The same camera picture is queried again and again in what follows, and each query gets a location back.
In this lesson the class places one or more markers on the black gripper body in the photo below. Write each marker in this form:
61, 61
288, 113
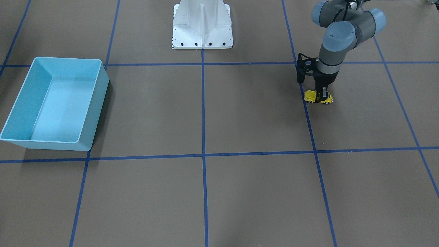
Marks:
323, 80

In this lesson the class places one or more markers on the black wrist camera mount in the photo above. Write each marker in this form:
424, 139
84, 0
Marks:
305, 66

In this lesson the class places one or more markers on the light blue plastic bin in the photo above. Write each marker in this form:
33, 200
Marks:
59, 104

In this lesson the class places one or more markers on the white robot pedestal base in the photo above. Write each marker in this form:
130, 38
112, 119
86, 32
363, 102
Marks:
202, 24

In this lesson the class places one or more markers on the yellow beetle toy car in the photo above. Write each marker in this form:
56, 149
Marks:
314, 97

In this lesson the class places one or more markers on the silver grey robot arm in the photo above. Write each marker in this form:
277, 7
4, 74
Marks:
346, 28

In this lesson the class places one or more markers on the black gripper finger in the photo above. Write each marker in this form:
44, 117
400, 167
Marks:
324, 94

